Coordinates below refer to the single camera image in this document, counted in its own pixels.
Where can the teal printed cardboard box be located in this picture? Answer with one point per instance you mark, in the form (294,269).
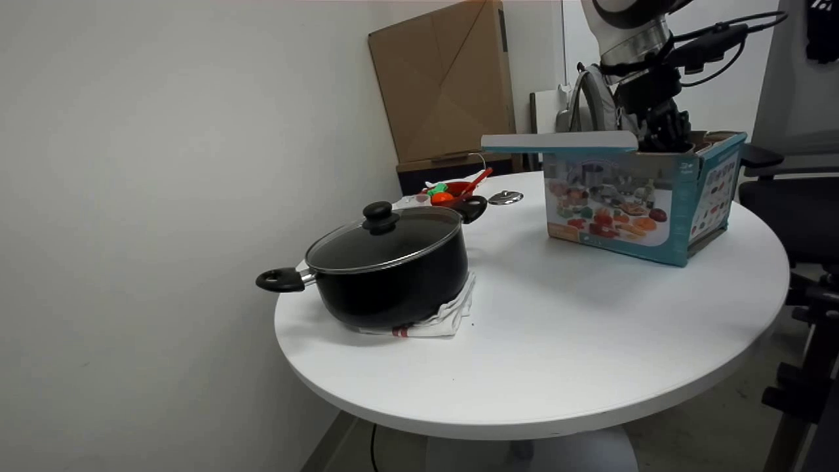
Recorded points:
(630,212)

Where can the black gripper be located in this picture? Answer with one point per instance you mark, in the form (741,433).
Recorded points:
(651,94)

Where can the red spoon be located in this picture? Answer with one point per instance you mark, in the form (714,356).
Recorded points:
(477,185)

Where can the glass pot lid black knob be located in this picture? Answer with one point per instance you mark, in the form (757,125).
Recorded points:
(385,240)

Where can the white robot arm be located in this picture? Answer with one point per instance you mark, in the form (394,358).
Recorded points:
(630,35)

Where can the large flat cardboard sheet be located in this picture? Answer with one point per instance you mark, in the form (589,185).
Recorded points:
(446,81)

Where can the orange toy ball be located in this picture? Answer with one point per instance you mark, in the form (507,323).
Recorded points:
(445,201)

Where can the black cooking pot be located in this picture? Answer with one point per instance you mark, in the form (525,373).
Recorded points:
(394,290)

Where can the red bowl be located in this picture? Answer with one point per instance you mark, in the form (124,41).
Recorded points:
(457,191)

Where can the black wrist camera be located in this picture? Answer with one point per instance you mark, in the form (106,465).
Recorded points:
(710,49)

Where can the black hanging item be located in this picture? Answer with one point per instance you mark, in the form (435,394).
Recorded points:
(824,31)

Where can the black office chair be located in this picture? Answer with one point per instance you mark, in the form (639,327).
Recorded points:
(789,218)

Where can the green toy piece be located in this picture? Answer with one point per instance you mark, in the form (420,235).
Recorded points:
(437,188)

